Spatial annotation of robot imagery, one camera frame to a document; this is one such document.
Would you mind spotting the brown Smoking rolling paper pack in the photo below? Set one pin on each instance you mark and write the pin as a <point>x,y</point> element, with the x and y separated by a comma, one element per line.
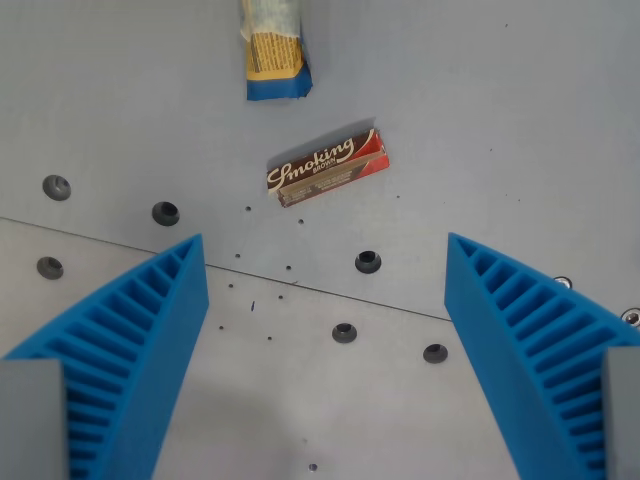
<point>327,167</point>

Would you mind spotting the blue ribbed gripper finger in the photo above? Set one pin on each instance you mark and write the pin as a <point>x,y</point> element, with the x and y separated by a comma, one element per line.
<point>140,330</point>
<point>525,340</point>

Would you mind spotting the blue and yellow snack bag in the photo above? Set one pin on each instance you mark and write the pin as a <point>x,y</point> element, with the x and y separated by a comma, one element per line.
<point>275,55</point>

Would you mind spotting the silver table screw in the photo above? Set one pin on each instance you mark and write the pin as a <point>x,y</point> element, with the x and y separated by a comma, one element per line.
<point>632,317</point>
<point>564,282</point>

